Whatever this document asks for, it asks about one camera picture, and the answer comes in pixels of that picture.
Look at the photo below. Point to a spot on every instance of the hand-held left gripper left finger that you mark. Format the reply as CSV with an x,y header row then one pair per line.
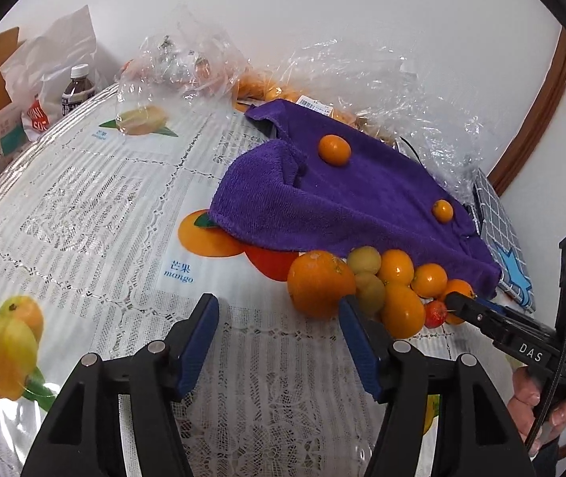
x,y
198,343

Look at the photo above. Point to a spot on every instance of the person's right hand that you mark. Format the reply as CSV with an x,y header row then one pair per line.
x,y
523,392

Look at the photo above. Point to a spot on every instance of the brown wooden door frame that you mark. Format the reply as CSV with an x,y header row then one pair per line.
x,y
536,124

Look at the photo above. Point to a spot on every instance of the clear bag of kumquats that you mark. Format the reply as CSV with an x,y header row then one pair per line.
x,y
263,87

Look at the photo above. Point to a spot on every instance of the small red crabapple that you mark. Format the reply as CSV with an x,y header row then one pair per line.
x,y
435,314

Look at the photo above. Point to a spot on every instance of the oval orange citrus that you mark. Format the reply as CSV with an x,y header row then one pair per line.
x,y
403,310

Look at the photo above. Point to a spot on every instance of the small yellow-green plum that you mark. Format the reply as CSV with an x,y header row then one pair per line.
x,y
369,293
363,260

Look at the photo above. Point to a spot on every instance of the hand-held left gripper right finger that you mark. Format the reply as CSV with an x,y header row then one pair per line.
x,y
357,343

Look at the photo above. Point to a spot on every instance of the person's dark clothing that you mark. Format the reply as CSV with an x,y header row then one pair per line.
x,y
548,462

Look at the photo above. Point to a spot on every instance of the clear bag of brown longans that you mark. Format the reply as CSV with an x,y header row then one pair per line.
x,y
436,124

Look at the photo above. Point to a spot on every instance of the green and white carton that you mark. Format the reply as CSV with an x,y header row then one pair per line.
x,y
9,129

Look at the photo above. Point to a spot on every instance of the white plastic bag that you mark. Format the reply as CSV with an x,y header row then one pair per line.
x,y
59,44

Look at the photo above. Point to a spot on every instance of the purple towel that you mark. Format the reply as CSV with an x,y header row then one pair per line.
x,y
342,208

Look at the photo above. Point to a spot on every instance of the orange kumquat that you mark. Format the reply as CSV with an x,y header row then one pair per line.
x,y
443,211

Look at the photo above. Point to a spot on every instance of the large orange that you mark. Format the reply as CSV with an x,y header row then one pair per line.
x,y
318,283

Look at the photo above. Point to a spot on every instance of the small mandarin orange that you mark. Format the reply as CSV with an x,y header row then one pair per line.
x,y
334,149
395,267

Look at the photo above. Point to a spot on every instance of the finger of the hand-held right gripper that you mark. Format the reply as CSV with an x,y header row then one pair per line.
x,y
521,319
469,310

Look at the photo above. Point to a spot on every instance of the clear bag of mandarins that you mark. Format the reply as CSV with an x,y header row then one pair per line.
x,y
178,59

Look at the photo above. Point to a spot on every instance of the checked cover notebook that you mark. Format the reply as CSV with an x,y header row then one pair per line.
x,y
503,218

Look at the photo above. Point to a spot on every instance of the dark drink bottle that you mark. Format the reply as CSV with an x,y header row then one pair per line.
x,y
77,94

